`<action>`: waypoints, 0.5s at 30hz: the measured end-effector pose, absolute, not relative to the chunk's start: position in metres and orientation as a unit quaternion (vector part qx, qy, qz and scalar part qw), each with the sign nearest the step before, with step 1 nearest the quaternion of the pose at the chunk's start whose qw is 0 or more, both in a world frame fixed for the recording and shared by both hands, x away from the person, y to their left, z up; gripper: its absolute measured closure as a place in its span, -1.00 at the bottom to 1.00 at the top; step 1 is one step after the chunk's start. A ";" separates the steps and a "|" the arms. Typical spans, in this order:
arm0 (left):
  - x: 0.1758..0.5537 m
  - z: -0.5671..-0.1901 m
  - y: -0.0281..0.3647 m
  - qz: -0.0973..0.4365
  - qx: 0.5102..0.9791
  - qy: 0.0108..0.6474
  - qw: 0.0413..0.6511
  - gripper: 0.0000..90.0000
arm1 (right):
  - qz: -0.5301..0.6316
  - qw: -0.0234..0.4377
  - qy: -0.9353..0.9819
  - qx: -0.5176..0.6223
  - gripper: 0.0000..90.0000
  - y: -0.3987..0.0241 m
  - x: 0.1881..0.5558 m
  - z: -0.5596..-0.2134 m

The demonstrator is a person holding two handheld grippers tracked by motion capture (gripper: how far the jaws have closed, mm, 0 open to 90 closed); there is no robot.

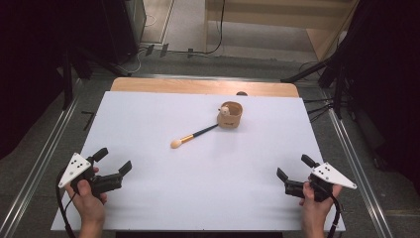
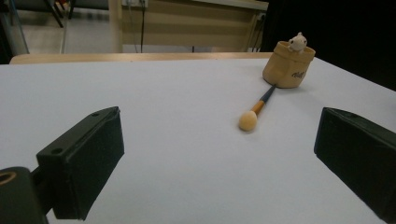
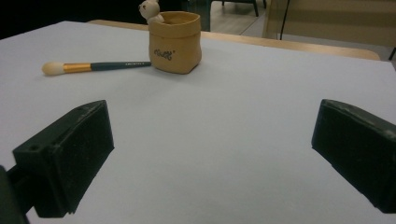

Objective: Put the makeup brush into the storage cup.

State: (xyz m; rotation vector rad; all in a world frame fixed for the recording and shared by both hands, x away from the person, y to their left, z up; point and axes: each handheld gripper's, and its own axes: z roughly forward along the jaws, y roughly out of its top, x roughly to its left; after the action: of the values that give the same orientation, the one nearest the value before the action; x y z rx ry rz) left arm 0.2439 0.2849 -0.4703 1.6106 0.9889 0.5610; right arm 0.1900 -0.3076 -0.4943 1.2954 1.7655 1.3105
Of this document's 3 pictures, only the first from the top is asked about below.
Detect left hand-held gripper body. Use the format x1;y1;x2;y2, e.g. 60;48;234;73
57;152;125;199

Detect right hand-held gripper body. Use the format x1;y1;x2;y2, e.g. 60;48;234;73
283;161;359;203

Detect person's right hand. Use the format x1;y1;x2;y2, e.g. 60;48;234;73
298;176;343;228

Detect person's left hand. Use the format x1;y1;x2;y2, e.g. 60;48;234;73
63;166;109;228

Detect white table mat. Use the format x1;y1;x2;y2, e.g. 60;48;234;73
50;90;347;233

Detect black metal stand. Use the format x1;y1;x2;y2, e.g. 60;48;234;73
60;44;133;112
279;54;352;121

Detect round wooden holder cup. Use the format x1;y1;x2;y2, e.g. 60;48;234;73
216;100;245;130

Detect dark curtain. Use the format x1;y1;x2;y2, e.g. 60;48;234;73
0;0;110;160
336;0;420;196

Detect dark cabinet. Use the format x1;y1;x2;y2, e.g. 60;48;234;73
98;0;149;64

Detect metal floor rail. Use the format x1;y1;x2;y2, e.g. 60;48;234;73
0;78;84;238
320;88;394;238

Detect small black floor bracket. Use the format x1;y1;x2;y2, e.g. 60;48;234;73
80;110;96;132

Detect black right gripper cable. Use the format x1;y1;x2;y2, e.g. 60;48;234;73
310;180;343;238

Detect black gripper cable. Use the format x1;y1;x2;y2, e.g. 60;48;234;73
310;180;343;238
54;167;78;238

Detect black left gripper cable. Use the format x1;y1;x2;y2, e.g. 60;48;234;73
54;167;78;238

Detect bundle of black cables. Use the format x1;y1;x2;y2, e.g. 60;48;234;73
302;96;335;124

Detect makeup brush with black handle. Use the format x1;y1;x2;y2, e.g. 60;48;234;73
169;123;220;150

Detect white floor cable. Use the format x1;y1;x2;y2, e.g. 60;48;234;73
115;46;149;75

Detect black floor cable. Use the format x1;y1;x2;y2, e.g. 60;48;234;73
169;0;228;57

